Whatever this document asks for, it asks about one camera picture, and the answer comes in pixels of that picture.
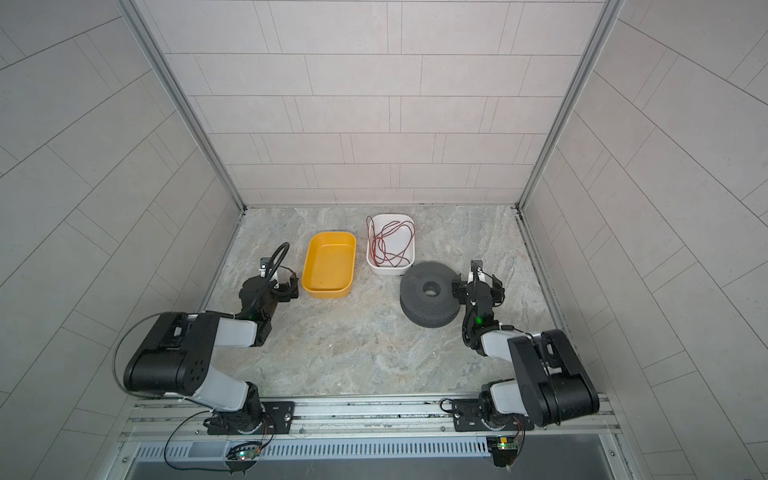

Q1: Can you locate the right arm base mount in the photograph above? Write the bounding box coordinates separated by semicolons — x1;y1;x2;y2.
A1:
438;398;535;433

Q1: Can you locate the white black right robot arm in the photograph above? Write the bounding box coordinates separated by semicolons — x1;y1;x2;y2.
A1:
452;260;600;430

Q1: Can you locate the white plastic tray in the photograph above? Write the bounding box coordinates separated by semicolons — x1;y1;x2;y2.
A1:
366;214;415;275

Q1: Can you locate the aluminium corner post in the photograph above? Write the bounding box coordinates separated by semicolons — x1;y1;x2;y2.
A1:
517;0;624;212
116;0;247;213

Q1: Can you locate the right circuit board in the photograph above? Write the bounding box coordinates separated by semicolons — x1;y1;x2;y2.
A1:
486;436;522;468

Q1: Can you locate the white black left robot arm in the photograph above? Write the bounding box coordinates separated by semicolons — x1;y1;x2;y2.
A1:
114;242;299;435

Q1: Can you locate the yellow plastic tray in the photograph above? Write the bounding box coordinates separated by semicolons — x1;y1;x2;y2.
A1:
301;231;357;299

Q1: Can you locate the red cable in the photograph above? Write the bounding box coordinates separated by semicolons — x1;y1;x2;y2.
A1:
367;217;415;268

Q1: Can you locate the aluminium corner post right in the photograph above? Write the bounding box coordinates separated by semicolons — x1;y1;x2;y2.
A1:
517;0;624;212

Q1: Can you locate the aluminium corner post left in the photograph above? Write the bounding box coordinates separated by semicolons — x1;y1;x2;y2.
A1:
116;0;247;213

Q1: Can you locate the left circuit board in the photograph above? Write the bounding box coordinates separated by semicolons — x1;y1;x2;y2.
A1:
226;441;263;462

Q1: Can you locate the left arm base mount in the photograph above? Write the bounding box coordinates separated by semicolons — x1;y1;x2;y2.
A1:
203;401;296;436

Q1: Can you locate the circuit board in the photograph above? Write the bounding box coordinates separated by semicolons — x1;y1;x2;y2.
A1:
226;441;263;462
486;436;522;468

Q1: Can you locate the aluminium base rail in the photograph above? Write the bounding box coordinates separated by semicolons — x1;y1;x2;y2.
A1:
117;394;621;441

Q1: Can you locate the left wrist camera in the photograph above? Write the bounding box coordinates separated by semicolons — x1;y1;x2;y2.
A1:
259;257;271;277

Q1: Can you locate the grey perforated cable spool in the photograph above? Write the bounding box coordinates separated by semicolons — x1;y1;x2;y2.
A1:
400;261;460;328

